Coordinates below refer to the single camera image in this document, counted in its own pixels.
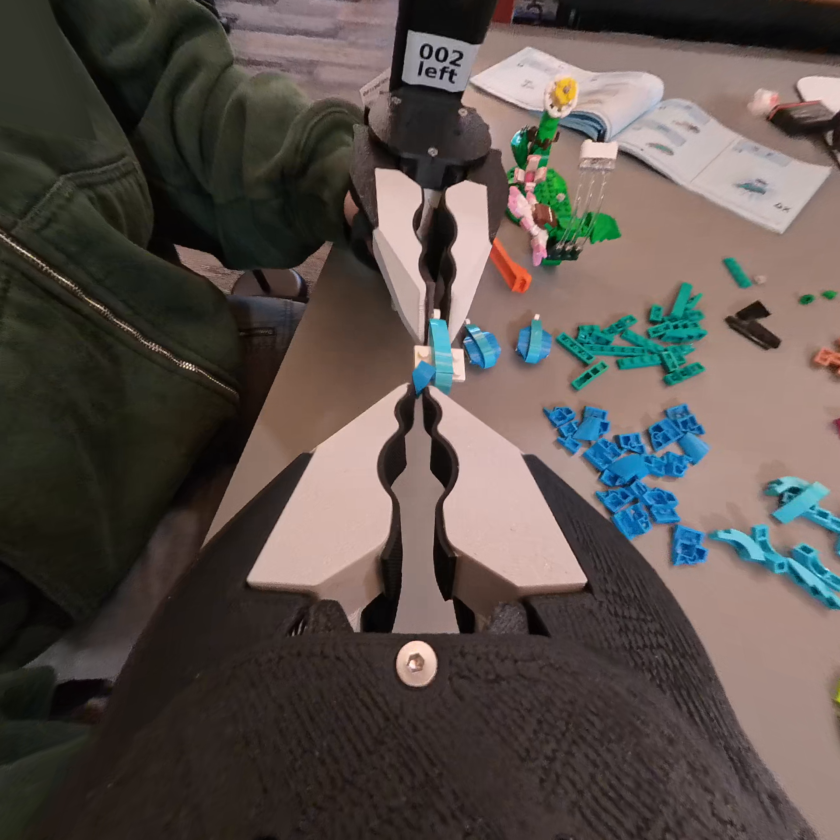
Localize pile of light blue lego pieces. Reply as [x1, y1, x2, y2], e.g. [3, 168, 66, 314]
[709, 475, 840, 613]

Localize white and light blue lego assembly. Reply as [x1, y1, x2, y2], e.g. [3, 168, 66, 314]
[412, 307, 469, 398]

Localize blue lego ball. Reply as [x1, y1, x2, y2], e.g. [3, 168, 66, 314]
[462, 319, 504, 370]
[514, 314, 556, 364]

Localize person's blue jeans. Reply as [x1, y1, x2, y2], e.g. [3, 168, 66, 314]
[226, 295, 311, 421]

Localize person's green jacket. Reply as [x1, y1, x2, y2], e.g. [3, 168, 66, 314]
[0, 0, 242, 840]

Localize pile of teal lego plates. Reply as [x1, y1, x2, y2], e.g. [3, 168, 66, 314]
[555, 282, 708, 392]

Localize green lego flower model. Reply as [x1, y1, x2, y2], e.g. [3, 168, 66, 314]
[504, 74, 622, 268]

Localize white oval object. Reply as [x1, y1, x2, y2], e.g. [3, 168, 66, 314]
[795, 75, 840, 114]

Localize orange brick separator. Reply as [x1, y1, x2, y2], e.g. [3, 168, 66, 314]
[490, 236, 534, 294]

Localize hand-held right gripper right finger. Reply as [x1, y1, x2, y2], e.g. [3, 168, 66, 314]
[422, 387, 589, 634]

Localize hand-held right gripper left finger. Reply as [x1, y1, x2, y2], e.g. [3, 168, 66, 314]
[246, 382, 417, 632]

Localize black lego piece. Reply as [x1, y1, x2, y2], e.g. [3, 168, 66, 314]
[724, 300, 783, 350]

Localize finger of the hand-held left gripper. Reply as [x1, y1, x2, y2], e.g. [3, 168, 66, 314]
[371, 167, 441, 337]
[445, 176, 501, 324]

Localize person's left forearm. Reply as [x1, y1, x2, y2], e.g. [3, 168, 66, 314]
[52, 0, 366, 271]

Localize lego instruction booklet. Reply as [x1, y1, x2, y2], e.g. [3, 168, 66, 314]
[469, 46, 833, 235]

